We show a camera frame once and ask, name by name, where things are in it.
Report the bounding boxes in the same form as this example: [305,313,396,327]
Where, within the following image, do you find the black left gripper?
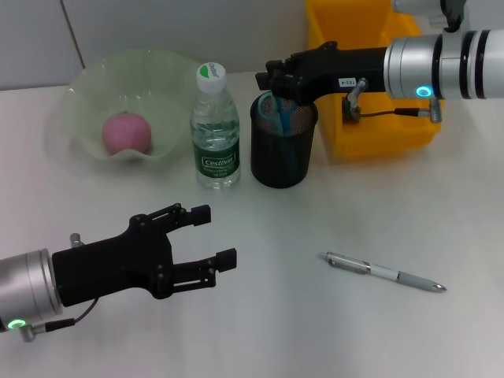
[51,203,239,309]

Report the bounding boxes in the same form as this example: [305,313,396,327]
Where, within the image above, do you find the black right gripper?
[254,40,390,106]

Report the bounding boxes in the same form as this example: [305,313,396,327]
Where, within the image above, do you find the blue and teal scissors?
[258,93,301,178]

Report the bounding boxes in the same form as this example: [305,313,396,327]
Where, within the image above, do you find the clear water bottle green label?
[189,62,243,191]

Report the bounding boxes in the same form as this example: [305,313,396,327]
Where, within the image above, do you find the pink peach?
[102,111,153,156]

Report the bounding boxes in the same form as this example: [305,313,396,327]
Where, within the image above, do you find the silver grey pen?
[317,250,448,294]

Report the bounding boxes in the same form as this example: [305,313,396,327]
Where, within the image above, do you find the black mesh pen holder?
[248,92,320,191]

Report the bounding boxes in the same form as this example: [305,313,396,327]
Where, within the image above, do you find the green glass fruit bowl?
[44,48,200,165]

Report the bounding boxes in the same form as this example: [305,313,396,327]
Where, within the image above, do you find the yellow plastic bin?
[304,0,449,163]

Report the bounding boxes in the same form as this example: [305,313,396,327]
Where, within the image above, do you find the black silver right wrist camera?
[391,0,470,33]

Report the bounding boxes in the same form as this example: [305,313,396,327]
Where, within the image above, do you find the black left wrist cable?
[15,297,102,343]

